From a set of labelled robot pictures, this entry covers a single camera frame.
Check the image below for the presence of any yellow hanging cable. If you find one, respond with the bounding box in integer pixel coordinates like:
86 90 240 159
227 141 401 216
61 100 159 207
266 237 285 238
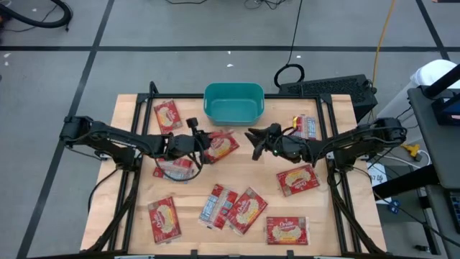
369 0 397 94

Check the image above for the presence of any white cable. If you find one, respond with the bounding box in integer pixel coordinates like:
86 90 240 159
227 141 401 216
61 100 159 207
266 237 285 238
376 149 432 170

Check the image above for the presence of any white paper sheet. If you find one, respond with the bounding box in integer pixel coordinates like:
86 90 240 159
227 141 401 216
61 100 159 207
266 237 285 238
366 161 392 206

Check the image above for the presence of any red Orville popcorn bag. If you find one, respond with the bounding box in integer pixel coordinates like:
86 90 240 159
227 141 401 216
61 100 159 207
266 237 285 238
290 114 318 140
152 157 197 183
226 186 269 237
204 129 241 165
265 215 310 246
153 99 183 135
275 163 321 198
147 196 183 245
198 183 239 231

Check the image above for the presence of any black keyboard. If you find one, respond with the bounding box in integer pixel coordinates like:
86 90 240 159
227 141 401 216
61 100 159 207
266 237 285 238
447 190 460 235

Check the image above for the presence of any black aluminium table frame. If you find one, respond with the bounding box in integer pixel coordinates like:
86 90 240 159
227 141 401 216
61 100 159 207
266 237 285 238
80 81 387 259

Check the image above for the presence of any dark grey desk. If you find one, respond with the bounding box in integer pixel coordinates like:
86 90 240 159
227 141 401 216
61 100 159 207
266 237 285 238
407 86 460 259

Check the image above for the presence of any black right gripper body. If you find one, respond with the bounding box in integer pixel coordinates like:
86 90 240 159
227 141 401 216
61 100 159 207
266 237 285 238
252 123 313 164

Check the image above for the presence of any teal plastic basket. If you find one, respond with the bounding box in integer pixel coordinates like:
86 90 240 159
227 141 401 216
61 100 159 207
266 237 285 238
203 82 266 127

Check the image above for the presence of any black flexible hose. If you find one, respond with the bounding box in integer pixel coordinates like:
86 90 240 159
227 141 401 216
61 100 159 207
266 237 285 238
0 0 73 32

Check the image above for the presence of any yellow power plug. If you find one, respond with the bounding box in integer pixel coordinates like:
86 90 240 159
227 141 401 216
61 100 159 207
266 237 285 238
400 142 422 162

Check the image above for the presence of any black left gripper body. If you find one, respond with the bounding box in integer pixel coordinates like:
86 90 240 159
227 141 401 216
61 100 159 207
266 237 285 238
166 117 206 163

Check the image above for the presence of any black desk beam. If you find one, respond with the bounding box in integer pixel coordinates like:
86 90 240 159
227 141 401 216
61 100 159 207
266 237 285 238
372 163 441 201

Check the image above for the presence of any black coiled cable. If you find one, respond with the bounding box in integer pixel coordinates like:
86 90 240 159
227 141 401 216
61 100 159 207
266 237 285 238
273 0 305 89

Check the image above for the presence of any black device with blue screen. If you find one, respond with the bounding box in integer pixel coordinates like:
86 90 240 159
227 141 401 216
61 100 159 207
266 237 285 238
431 96 460 127

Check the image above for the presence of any white lined bin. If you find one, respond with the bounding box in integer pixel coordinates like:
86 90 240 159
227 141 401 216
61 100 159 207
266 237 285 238
375 59 460 125

